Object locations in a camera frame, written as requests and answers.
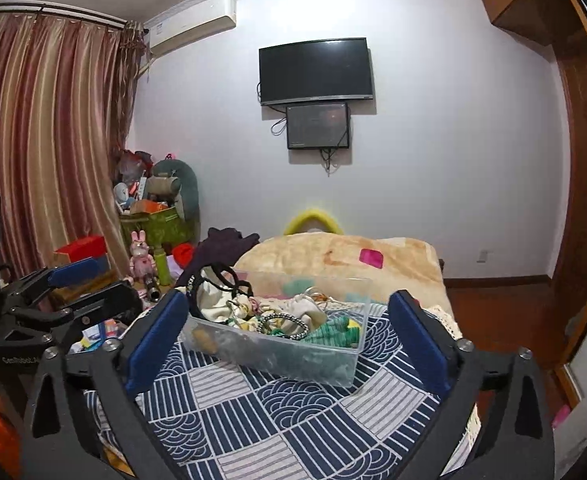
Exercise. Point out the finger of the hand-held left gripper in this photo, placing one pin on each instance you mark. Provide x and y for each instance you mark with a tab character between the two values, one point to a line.
108	305
75	271

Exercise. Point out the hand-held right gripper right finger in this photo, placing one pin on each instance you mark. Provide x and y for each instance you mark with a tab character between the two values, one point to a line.
418	342

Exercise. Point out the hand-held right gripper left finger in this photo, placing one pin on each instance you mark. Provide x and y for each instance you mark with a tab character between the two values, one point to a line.
156	345

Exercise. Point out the black trimmed white bag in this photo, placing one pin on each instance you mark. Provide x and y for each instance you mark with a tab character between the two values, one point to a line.
213	305

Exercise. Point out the green knitted cloth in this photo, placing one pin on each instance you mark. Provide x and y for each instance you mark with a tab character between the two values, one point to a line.
331	332

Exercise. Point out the floral cloth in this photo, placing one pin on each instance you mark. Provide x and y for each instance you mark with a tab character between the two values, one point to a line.
241	306

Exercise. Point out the white cloth pouch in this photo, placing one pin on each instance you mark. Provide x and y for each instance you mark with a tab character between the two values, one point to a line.
303	310

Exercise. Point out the clear plastic bin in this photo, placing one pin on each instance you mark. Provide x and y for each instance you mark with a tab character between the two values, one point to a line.
298	360

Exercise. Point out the red box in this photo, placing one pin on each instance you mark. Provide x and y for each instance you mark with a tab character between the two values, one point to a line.
80	247

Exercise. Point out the pile of papers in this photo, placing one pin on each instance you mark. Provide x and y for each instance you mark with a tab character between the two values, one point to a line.
98	335

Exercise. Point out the white lace cloth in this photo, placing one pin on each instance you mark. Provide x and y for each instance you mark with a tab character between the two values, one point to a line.
443	322

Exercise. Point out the black flashlight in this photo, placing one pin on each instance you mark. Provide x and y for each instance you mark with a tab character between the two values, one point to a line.
151	287

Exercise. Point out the pink bunny toy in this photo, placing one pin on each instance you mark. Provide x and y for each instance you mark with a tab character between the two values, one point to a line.
142	257

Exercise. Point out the green bottle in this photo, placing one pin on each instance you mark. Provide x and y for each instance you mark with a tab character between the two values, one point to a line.
162	267

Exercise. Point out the green storage box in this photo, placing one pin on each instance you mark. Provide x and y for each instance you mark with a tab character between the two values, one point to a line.
158	230

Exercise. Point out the red cloth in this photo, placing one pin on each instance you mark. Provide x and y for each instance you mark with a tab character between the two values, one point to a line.
183	252

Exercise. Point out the pile of toys and packets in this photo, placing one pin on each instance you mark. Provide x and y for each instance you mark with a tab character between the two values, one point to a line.
133	180

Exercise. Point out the dark purple garment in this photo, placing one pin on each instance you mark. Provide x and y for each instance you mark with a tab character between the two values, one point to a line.
223	247

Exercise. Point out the striped brown curtain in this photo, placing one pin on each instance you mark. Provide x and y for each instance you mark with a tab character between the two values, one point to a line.
38	150

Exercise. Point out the beige blanket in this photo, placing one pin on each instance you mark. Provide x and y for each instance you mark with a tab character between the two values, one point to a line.
323	255

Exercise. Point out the grey green plush toy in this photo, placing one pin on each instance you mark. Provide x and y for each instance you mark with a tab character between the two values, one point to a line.
173	185

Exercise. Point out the blue patterned cloth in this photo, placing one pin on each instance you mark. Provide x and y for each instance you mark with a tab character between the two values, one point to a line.
273	420

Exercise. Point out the yellow plush item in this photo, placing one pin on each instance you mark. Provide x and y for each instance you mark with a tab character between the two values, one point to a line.
313	217

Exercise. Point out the curtain rod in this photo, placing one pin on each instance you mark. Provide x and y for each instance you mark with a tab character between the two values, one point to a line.
48	12

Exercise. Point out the white air conditioner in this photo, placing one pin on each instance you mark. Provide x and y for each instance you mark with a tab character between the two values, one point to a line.
188	27

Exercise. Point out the wall socket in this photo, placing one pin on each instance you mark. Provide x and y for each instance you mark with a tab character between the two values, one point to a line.
482	256

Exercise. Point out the small wall monitor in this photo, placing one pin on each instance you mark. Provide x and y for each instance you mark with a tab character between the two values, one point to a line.
318	125

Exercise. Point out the wall television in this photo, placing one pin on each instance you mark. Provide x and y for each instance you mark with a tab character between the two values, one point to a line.
316	70

